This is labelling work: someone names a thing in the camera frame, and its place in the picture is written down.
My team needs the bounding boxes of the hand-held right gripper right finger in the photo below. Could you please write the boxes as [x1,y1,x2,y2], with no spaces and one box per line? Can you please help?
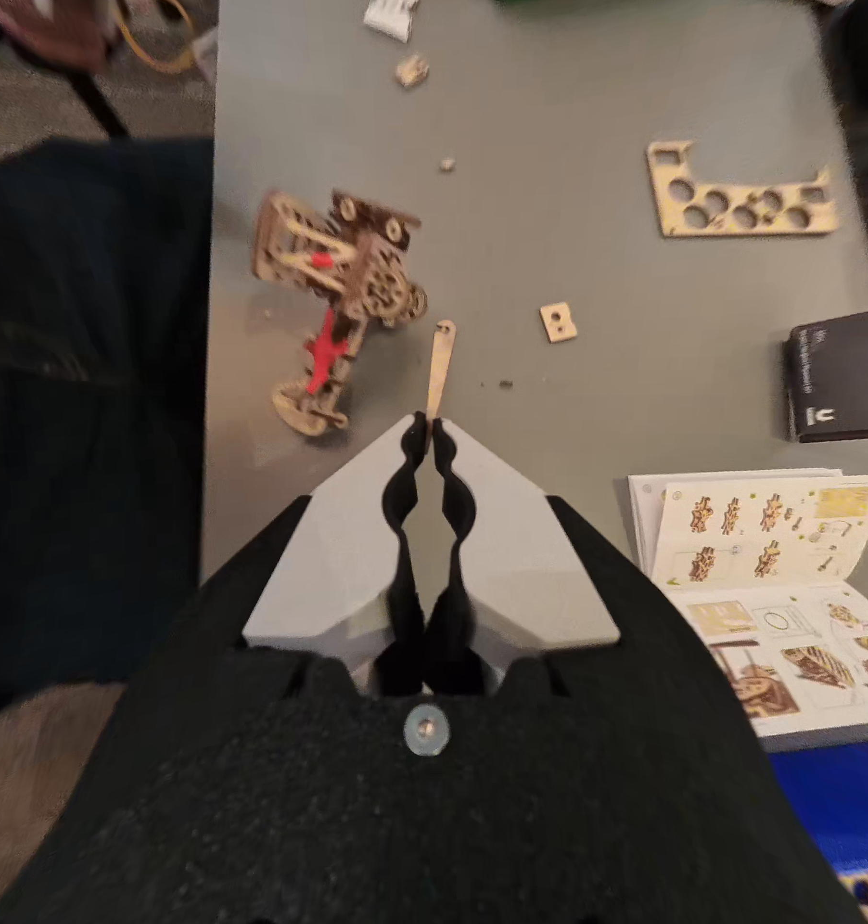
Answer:
[423,415,623,694]

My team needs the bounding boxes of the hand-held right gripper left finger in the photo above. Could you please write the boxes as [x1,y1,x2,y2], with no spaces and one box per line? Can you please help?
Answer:
[241,411,429,694]

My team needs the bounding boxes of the thin wooden stick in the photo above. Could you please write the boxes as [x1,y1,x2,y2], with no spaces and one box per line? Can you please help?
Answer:
[425,320,458,434]

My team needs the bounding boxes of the wooden biplane model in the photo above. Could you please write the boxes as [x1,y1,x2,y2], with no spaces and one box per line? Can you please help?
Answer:
[250,186,430,437]

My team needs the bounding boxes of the grey desk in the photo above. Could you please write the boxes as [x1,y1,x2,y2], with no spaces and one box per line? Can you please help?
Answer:
[199,0,868,752]

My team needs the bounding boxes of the instruction booklet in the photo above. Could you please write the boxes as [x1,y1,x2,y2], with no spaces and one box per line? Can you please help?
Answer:
[627,468,868,755]

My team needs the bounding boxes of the small square wooden piece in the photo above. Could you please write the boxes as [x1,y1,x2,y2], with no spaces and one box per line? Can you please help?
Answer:
[539,302,578,344]

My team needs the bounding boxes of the person's dark jeans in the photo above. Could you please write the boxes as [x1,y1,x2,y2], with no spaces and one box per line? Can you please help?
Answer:
[0,137,215,723]

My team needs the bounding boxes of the black model kit box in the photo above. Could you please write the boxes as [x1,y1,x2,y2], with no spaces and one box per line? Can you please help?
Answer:
[784,307,868,443]

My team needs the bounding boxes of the wooden sheet with round holes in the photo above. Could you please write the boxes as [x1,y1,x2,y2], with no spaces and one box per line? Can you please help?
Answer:
[645,139,839,239]

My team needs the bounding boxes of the maroon bag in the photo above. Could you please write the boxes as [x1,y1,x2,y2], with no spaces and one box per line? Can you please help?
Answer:
[0,0,117,69]

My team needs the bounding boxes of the yellow cable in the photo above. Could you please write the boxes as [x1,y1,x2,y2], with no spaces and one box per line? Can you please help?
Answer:
[113,0,197,73]

